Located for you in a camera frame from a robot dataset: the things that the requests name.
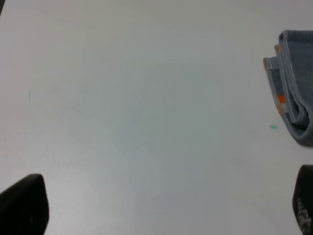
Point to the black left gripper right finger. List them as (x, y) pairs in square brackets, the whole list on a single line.
[(302, 201)]

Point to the grey and orange towel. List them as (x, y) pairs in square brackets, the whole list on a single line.
[(290, 77)]

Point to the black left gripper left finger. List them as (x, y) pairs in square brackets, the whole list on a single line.
[(24, 208)]

